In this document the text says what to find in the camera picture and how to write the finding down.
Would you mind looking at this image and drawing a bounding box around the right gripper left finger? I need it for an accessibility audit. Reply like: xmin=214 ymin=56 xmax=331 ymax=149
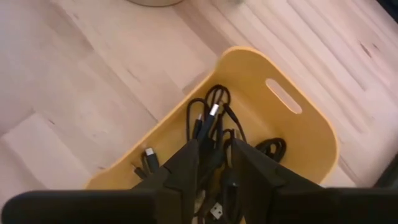
xmin=1 ymin=139 xmax=200 ymax=224

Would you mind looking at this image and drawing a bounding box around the white shade table lamp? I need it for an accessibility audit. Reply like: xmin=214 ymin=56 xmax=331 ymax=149
xmin=125 ymin=0 xmax=185 ymax=8

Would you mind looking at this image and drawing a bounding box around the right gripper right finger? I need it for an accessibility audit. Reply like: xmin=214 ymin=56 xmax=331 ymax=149
xmin=231 ymin=138 xmax=398 ymax=224

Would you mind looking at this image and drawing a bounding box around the yellow plastic bin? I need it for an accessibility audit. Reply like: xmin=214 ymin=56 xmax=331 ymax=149
xmin=85 ymin=45 xmax=340 ymax=224

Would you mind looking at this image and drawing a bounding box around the black usb cable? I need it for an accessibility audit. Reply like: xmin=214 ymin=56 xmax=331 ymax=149
xmin=131 ymin=146 xmax=161 ymax=181
xmin=185 ymin=83 xmax=248 ymax=224
xmin=254 ymin=137 xmax=288 ymax=164

